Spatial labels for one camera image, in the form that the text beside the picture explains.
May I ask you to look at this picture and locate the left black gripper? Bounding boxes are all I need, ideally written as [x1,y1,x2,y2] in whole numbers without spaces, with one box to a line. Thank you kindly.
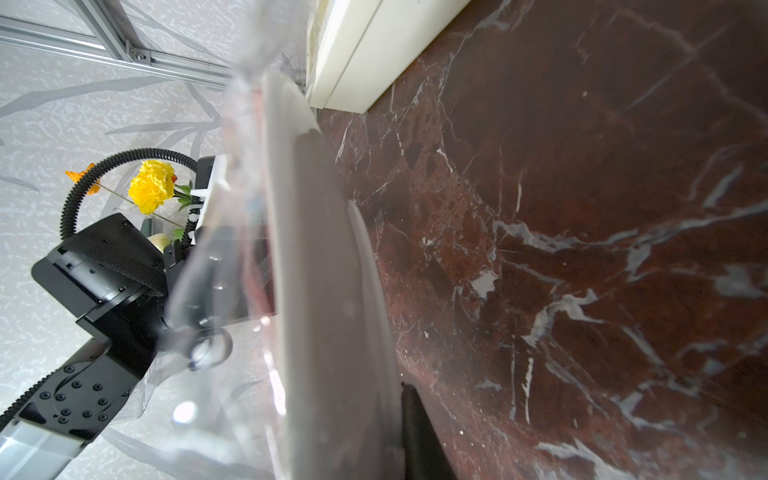
[32,154,266,378]

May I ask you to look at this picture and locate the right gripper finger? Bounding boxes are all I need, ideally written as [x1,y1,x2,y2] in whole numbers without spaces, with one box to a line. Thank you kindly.
[401,383,457,480]

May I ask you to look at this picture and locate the red plate with teal flower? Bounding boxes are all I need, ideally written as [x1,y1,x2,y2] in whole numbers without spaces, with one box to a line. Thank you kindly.
[262,73,405,479]

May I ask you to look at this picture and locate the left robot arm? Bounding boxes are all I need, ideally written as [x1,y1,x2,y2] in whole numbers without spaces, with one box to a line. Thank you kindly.
[1,148,233,479]

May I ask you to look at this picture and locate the artificial flower bouquet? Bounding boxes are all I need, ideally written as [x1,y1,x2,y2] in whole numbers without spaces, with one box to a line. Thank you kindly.
[86,159,193,241]

